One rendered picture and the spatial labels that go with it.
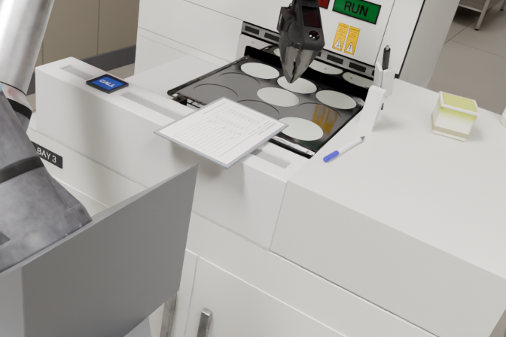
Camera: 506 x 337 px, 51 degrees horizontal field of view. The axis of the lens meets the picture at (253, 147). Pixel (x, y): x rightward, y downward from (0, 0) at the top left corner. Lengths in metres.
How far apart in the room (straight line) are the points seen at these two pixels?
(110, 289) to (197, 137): 0.33
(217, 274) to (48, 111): 0.46
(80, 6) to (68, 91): 2.20
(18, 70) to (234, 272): 0.49
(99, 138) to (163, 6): 0.71
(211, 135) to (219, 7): 0.71
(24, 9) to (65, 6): 2.32
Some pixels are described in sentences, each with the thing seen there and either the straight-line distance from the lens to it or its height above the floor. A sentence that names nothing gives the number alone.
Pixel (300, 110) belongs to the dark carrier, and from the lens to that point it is 1.23.
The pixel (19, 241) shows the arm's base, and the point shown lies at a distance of 0.62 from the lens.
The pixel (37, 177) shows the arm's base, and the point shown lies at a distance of 0.66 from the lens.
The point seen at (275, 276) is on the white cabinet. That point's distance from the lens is 0.94.
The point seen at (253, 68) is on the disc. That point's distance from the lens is 1.41.
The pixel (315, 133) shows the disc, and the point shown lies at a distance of 1.14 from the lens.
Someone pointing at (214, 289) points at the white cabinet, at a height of 0.68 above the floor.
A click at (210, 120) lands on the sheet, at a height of 0.97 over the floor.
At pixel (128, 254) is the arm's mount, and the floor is 0.97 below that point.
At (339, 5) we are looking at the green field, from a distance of 1.39.
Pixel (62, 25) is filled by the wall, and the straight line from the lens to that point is 3.20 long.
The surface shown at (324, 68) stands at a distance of 1.43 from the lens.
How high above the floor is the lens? 1.40
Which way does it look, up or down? 29 degrees down
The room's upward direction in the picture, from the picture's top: 12 degrees clockwise
